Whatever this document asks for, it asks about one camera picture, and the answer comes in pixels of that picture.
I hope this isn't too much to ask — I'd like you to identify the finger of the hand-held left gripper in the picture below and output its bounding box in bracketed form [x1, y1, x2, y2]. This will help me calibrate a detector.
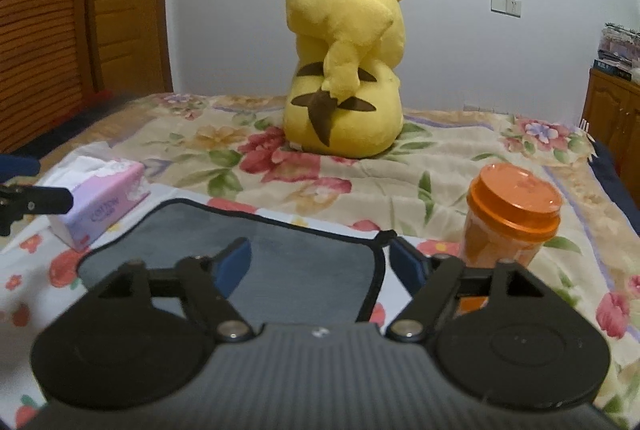
[0, 184, 75, 237]
[0, 153, 42, 180]

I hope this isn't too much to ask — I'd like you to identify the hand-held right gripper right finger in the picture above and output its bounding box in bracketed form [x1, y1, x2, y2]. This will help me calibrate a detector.
[386, 237, 547, 344]

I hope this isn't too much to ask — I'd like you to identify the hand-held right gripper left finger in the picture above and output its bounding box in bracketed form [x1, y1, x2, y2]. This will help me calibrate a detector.
[95, 237, 253, 342]

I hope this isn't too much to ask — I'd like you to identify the grey towel with black edge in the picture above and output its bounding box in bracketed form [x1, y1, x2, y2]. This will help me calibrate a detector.
[77, 197, 399, 327]

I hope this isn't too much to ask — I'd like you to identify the pink tissue box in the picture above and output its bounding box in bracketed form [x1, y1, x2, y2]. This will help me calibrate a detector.
[36, 157, 152, 252]

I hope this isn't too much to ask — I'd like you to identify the floral bed sheet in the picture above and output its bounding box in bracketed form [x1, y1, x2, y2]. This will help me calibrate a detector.
[0, 90, 640, 430]

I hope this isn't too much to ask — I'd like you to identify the orange lidded plastic jar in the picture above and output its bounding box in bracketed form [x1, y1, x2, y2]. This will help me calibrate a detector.
[456, 163, 565, 316]

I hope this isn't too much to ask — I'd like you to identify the wooden louvred wardrobe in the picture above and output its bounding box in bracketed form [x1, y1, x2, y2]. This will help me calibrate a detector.
[0, 0, 101, 154]

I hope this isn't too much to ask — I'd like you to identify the wooden door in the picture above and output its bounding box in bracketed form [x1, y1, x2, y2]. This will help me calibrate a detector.
[87, 0, 175, 95]

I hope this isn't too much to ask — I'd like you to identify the yellow plush toy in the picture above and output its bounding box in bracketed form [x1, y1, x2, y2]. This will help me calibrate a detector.
[283, 0, 439, 157]

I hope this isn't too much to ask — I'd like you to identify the dark blue cloth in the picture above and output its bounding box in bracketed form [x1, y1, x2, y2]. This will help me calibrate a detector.
[589, 139, 640, 223]

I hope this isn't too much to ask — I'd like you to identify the wooden cabinet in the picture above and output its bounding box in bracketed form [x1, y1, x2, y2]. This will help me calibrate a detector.
[581, 68, 640, 198]

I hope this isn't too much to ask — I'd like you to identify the stack of books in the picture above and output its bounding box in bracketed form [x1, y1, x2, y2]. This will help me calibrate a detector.
[593, 22, 640, 85]

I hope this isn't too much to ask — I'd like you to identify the white wall switch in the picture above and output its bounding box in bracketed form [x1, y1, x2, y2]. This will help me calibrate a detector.
[490, 0, 522, 18]

